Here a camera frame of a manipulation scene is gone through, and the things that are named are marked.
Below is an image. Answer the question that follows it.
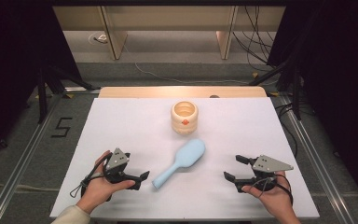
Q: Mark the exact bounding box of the black tripod stand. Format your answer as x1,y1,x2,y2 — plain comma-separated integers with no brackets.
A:
36,64,103,125
247,58,303,121

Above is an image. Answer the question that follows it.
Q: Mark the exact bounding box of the round floor socket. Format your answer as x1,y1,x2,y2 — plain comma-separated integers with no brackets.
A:
88,31,109,45

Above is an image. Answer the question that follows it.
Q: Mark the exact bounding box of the light blue hairbrush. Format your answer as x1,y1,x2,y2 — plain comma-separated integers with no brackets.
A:
151,138,207,190

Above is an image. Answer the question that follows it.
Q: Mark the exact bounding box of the beige floor cable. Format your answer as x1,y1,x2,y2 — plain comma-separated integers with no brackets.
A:
0,182,61,193

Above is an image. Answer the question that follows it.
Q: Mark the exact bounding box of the cream ridged cup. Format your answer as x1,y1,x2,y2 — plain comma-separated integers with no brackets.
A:
170,100,200,135

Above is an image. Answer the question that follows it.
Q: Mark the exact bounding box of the metal floor rail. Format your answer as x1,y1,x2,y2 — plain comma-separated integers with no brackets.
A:
272,94,356,224
0,92,67,224

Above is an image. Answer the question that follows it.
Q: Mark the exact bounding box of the hand-held gripper black cable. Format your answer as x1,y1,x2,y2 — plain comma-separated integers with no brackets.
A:
251,174,295,207
69,152,114,199

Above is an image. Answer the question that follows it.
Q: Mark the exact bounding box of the white floor cable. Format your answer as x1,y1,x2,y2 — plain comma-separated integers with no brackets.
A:
122,43,281,87

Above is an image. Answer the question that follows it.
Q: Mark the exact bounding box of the bundle of black cables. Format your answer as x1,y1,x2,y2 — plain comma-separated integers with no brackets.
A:
231,5,278,68

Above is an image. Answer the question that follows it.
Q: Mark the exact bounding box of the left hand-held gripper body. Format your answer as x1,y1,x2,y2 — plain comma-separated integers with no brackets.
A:
103,147,138,189

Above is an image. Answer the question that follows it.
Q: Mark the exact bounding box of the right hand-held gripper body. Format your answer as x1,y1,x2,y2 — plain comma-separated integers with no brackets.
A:
235,154,295,193

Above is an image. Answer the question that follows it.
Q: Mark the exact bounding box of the left hand-held gripper black cable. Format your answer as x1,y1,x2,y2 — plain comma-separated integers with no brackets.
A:
69,152,114,199

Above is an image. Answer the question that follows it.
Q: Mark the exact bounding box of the person's right hand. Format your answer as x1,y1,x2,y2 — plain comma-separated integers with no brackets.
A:
241,170,295,218

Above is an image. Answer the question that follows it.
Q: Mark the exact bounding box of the person's left hand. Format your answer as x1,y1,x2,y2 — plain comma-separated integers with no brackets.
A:
76,150,136,216

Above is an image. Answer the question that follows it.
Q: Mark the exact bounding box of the black floor cable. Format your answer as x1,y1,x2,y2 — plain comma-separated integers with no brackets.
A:
274,102,299,159

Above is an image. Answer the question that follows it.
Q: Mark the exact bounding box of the right hand-held gripper black cable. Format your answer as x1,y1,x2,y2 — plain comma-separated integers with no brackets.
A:
251,174,295,207

